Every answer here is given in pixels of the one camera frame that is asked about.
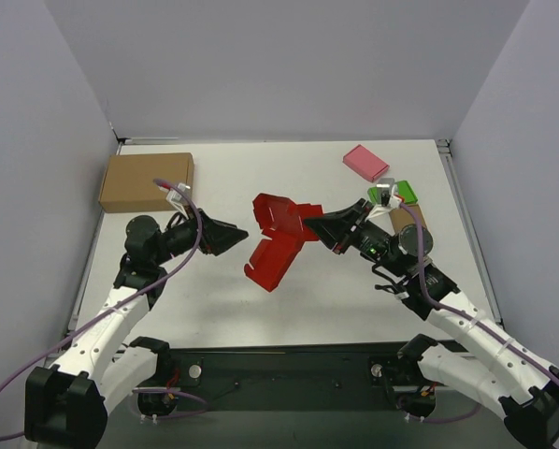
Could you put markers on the pink paper box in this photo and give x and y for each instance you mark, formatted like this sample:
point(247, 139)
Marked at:
point(365, 163)

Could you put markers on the green paper box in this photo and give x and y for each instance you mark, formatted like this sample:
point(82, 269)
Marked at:
point(406, 191)

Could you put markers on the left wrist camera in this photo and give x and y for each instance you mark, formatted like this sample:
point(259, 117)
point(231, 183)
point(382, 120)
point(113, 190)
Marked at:
point(177, 197)

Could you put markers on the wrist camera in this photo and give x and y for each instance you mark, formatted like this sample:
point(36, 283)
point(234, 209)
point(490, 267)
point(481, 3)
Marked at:
point(378, 210)
point(177, 197)

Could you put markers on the small brown cardboard box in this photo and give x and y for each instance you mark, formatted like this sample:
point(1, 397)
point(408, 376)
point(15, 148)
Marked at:
point(400, 218)

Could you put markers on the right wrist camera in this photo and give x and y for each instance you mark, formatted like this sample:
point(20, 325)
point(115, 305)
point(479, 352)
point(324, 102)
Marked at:
point(378, 210)

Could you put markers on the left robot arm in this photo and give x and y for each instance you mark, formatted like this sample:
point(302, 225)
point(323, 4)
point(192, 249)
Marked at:
point(68, 403)

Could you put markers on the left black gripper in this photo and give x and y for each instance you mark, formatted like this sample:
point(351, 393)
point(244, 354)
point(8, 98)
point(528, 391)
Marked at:
point(206, 232)

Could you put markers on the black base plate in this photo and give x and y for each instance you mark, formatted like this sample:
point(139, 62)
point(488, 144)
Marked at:
point(354, 377)

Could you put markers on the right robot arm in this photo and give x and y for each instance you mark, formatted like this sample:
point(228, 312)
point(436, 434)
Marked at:
point(501, 375)

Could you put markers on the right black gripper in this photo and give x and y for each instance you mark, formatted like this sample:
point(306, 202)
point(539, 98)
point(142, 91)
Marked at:
point(352, 228)

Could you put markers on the large brown cardboard box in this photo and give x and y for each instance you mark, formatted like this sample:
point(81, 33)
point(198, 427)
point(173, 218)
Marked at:
point(128, 184)

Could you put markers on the red paper box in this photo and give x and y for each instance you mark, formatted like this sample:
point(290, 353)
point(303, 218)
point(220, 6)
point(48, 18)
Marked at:
point(281, 222)

